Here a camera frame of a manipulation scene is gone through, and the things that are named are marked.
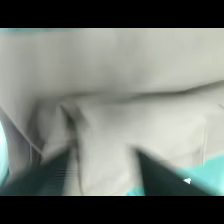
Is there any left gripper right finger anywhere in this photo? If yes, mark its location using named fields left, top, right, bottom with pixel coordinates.
left=134, top=148, right=208, bottom=197

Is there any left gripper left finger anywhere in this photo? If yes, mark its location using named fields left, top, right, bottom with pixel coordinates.
left=0, top=148, right=76, bottom=197

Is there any grey garment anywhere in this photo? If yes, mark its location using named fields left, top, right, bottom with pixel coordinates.
left=0, top=28, right=224, bottom=197

